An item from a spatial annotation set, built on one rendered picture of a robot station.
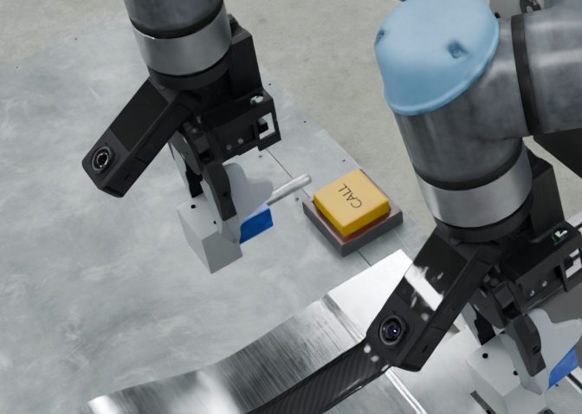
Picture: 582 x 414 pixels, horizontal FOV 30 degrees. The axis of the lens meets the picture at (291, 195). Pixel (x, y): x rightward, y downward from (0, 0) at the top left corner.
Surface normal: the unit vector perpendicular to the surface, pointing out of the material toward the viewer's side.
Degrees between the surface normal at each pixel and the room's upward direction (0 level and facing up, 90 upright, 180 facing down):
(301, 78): 0
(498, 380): 11
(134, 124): 31
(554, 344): 72
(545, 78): 53
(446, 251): 39
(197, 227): 0
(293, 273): 0
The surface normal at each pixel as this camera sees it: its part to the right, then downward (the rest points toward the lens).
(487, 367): -0.30, -0.66
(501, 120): -0.09, 0.73
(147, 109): -0.56, -0.33
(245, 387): -0.03, -0.70
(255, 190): 0.49, 0.47
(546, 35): -0.33, -0.45
